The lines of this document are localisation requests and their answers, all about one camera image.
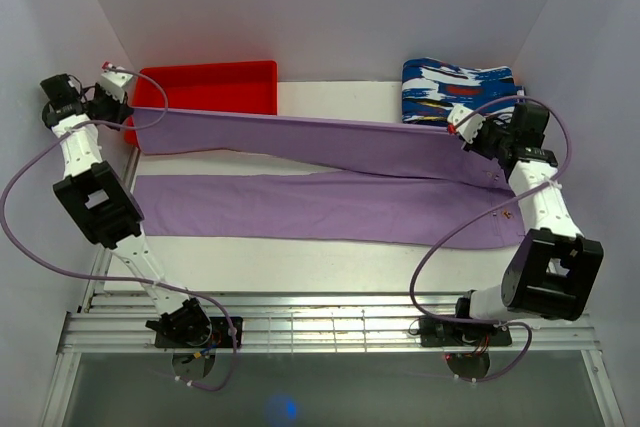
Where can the blue patterned folded trousers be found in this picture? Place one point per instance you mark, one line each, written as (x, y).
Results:
(432, 88)

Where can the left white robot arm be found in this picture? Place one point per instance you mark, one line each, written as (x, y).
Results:
(101, 206)

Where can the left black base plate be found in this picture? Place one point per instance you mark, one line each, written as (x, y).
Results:
(219, 338)

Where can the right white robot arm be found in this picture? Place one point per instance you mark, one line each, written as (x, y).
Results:
(555, 266)

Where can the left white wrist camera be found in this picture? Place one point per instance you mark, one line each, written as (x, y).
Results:
(114, 81)

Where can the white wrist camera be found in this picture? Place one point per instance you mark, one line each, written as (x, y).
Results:
(114, 81)
(465, 123)

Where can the red plastic tray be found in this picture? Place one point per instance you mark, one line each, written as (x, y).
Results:
(238, 87)

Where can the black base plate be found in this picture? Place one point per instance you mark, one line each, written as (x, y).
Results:
(434, 333)
(219, 338)

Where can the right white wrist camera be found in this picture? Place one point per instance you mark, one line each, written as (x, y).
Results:
(465, 123)

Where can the purple trousers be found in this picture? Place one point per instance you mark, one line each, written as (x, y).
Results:
(374, 182)

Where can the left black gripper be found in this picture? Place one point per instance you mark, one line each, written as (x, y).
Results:
(120, 111)

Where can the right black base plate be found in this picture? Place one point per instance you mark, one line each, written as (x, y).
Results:
(434, 333)

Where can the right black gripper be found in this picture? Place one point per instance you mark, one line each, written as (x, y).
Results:
(475, 145)

